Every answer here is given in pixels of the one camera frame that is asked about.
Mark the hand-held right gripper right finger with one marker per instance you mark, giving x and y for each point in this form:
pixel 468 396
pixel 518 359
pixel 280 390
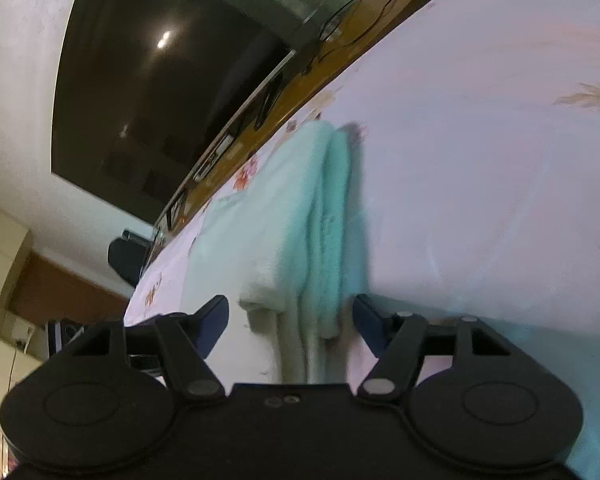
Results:
pixel 367 322

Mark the white towel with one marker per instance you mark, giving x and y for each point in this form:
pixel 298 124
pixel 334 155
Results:
pixel 290 220

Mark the black flat screen television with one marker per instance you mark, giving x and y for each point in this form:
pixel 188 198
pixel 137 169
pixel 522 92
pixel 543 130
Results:
pixel 145 90

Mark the black chair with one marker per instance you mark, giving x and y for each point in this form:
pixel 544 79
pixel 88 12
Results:
pixel 125 260

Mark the wooden television stand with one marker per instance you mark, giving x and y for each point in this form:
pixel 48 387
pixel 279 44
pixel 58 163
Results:
pixel 300 90

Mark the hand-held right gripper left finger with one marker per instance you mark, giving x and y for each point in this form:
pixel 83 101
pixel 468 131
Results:
pixel 215 325

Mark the cream cabinet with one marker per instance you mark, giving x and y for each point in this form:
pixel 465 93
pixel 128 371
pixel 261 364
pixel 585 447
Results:
pixel 0 270

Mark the silver set-top box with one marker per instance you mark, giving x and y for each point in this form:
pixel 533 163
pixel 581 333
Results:
pixel 215 157

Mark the pink floral bed sheet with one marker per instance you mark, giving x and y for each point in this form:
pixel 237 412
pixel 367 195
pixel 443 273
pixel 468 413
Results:
pixel 480 185

